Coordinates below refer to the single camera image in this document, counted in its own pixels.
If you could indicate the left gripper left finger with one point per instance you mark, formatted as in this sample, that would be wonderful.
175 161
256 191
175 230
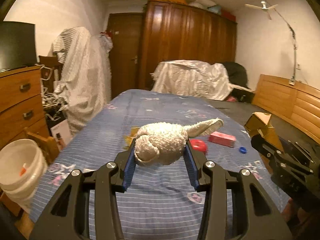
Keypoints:
66 216

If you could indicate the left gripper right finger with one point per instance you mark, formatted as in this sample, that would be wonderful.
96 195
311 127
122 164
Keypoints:
236 205

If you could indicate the brown cigarette pack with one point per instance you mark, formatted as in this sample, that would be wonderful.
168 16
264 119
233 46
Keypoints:
262 127

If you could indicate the white sock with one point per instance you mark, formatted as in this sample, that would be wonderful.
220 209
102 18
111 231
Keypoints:
164 143

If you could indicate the blue bottle cap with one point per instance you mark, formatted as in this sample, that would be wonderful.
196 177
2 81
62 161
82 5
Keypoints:
242 150

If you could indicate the wooden headboard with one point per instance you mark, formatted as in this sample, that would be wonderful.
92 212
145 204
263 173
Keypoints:
297 104

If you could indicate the wooden chair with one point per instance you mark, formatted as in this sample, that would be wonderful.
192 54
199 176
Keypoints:
48 145

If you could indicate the red rectangular box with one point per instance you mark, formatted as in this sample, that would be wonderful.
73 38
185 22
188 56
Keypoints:
222 139

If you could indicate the blue checkered star bedsheet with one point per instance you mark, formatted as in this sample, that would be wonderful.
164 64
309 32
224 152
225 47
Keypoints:
158 166

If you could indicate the yellow crumpled plastic wrapper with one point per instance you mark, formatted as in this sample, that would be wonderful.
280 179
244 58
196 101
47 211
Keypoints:
129 138

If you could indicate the white plastic bucket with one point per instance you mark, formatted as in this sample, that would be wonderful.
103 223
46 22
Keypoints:
22 166

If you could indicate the white knife block box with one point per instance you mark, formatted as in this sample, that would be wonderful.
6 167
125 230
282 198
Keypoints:
62 134

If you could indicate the dark grey mattress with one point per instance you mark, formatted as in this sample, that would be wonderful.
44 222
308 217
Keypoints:
241 113

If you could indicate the black clothing pile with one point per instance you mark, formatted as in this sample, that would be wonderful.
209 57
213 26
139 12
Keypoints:
238 78

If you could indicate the wooden drawer dresser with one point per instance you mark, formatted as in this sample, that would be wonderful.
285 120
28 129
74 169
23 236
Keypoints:
21 104

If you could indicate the striped cloth cover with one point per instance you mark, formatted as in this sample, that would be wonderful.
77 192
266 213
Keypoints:
85 84

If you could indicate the silver satin cloth cover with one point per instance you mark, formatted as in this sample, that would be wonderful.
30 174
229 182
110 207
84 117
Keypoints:
192 78

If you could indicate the white ceiling fan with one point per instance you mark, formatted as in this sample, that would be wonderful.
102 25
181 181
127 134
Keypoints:
264 7

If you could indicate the black television screen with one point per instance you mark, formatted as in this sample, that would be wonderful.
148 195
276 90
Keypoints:
17 43

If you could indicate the dark wooden door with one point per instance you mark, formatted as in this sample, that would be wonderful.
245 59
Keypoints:
125 30

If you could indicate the dark wooden wardrobe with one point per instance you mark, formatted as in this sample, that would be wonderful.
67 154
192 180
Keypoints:
173 31

